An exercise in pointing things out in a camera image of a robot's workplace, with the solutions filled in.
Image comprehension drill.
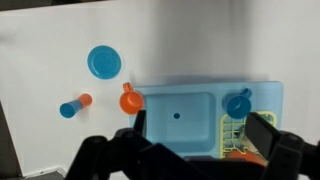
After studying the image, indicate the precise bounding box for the blue toy sink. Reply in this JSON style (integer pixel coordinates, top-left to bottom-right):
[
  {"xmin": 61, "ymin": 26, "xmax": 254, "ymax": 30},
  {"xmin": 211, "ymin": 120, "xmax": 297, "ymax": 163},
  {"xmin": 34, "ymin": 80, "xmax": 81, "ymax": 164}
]
[{"xmin": 129, "ymin": 80, "xmax": 285, "ymax": 162}]

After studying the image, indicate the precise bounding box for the blue mug cup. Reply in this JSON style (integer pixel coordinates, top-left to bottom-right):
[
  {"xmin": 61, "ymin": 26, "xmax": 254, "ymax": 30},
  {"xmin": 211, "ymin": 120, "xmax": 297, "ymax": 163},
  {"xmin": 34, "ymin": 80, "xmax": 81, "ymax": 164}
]
[{"xmin": 222, "ymin": 87, "xmax": 253, "ymax": 120}]

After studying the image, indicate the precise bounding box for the blue and orange tumbler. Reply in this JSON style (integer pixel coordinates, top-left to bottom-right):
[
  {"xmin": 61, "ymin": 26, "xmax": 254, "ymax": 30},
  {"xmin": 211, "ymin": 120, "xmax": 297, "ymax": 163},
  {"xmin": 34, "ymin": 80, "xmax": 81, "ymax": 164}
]
[{"xmin": 59, "ymin": 93, "xmax": 93, "ymax": 119}]

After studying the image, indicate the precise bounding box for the yellow dish rack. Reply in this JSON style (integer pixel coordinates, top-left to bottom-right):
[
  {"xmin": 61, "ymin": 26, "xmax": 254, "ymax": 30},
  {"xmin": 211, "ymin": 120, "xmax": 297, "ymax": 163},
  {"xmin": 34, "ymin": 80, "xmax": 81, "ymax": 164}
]
[{"xmin": 218, "ymin": 111, "xmax": 278, "ymax": 162}]

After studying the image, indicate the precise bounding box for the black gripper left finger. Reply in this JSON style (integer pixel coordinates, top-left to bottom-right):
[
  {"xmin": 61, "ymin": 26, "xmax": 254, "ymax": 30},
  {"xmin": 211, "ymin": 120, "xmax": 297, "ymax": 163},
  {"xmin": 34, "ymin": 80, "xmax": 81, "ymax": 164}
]
[{"xmin": 133, "ymin": 109, "xmax": 148, "ymax": 137}]

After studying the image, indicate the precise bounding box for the blue round plate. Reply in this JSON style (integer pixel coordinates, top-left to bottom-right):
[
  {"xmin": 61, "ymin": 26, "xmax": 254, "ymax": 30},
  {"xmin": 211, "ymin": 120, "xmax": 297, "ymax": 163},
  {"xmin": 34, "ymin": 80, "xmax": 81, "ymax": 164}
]
[{"xmin": 86, "ymin": 45, "xmax": 123, "ymax": 81}]

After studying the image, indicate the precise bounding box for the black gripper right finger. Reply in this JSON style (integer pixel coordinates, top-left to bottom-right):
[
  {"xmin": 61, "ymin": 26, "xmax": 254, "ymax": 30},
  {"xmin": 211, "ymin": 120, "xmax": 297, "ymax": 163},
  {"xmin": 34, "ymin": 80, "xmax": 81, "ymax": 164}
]
[{"xmin": 244, "ymin": 111, "xmax": 283, "ymax": 165}]

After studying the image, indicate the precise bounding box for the orange mug cup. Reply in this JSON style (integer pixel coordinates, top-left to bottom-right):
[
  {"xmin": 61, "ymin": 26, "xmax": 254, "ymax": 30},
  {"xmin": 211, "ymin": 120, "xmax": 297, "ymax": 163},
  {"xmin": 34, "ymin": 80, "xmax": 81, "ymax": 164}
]
[{"xmin": 119, "ymin": 82, "xmax": 145, "ymax": 116}]

